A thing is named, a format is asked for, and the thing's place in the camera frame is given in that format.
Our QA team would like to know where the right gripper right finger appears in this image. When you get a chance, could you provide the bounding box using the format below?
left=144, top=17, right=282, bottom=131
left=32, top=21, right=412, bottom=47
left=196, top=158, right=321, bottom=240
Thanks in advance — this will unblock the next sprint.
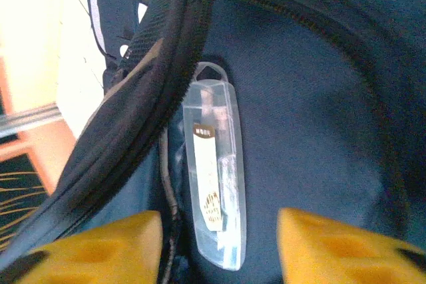
left=276, top=207, right=426, bottom=284

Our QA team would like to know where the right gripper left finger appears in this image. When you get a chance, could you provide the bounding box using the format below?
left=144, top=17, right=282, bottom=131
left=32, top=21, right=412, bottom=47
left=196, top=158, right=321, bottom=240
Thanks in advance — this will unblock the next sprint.
left=0, top=210, right=164, bottom=284

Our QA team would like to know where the clear plastic case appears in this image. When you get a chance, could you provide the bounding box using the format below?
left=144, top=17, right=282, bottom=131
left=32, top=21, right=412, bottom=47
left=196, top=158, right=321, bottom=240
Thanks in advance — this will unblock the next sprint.
left=182, top=61, right=248, bottom=271

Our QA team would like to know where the navy blue backpack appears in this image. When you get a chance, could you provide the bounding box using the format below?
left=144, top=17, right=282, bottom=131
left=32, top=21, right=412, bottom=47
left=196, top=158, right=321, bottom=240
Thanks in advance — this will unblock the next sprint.
left=0, top=0, right=426, bottom=284

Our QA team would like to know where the aluminium side rail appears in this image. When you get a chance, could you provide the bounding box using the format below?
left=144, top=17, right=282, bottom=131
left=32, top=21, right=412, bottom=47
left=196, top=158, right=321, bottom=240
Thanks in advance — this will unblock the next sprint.
left=0, top=103, right=64, bottom=139

